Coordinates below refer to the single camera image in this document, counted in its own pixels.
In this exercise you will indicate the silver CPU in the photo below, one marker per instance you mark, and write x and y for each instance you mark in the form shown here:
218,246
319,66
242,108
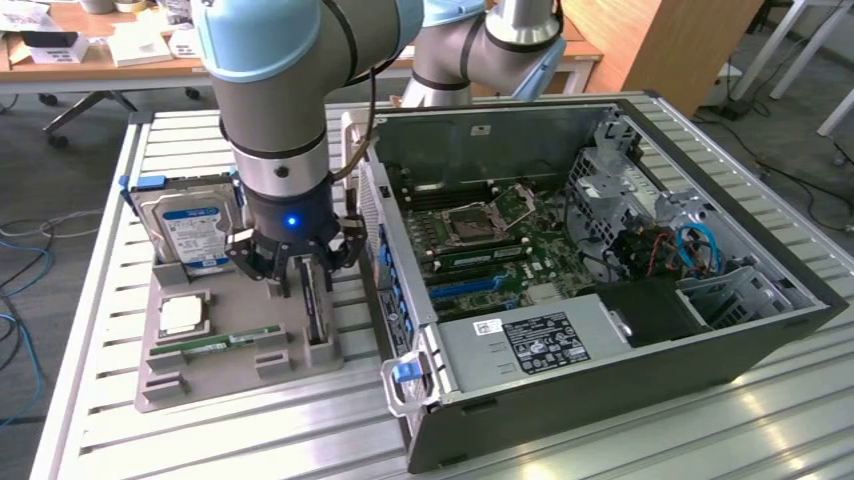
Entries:
181,315

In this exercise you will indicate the white flat box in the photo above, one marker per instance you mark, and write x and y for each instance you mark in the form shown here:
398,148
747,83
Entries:
140,50

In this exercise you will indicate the blue expansion slot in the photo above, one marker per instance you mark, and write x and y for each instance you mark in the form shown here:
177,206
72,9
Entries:
467,289

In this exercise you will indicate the blue case latch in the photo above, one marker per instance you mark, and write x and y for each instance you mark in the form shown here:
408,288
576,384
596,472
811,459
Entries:
407,373

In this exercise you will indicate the wooden desk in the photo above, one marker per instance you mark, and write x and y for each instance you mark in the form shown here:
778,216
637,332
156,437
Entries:
80,70

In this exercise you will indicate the black chair base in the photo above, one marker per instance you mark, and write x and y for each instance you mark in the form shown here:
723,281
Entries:
87,102

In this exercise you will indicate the brown cardboard piece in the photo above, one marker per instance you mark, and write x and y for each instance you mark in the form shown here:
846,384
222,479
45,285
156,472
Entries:
13,50

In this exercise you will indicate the metal drive cage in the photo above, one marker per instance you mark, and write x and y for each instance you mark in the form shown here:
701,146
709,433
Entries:
600,220

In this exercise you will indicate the white table leg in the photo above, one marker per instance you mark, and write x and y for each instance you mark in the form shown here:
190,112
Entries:
839,112

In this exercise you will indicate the green GPU with black fan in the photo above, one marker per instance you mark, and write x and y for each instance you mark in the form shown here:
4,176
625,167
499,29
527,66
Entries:
315,310

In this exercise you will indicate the hard disk in blue carrier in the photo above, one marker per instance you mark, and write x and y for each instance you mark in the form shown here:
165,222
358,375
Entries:
187,230

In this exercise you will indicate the grey power supply unit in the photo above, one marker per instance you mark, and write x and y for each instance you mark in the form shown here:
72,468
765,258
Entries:
467,360

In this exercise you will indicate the white printed papers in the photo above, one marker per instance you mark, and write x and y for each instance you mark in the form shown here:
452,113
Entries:
23,20

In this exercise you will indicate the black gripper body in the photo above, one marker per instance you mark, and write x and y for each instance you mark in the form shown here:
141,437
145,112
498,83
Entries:
280,215

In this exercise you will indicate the black power strip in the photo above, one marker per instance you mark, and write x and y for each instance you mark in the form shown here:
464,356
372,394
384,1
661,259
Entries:
730,110

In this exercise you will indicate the black open PC case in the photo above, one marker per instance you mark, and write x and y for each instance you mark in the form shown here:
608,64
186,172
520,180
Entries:
600,400

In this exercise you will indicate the blue card retention clips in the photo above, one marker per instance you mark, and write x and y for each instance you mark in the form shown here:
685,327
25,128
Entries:
383,252

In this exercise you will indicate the CPU socket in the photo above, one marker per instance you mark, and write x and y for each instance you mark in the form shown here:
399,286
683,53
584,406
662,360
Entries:
470,225

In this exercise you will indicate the white box with black label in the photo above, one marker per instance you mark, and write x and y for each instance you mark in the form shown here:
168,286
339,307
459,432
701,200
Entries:
60,56

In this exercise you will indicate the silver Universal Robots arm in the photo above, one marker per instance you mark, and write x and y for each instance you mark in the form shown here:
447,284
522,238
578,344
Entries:
280,100

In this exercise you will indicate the white labelled box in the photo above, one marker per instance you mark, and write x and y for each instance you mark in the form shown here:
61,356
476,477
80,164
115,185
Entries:
183,45

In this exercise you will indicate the white table frame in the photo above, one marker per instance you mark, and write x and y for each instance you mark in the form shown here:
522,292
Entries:
770,50

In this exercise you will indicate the tape roll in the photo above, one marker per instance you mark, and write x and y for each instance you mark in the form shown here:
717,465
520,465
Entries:
127,6

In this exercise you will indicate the clear plastic bag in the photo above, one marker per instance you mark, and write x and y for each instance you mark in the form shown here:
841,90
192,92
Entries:
175,10

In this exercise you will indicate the grey cup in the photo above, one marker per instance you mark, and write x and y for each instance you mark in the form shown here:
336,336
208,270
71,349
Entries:
97,6

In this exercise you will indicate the wooden cabinet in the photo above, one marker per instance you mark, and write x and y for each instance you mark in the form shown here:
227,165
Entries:
681,60

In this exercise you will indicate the metal disk bay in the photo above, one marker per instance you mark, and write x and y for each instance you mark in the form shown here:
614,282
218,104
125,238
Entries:
727,300

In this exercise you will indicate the green motherboard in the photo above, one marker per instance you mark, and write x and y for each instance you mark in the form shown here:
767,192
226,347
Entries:
547,260

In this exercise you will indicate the grey parts rack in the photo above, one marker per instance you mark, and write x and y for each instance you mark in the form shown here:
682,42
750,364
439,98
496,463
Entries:
234,310

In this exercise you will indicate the metal socket cover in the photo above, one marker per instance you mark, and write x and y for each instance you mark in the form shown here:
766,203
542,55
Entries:
515,205

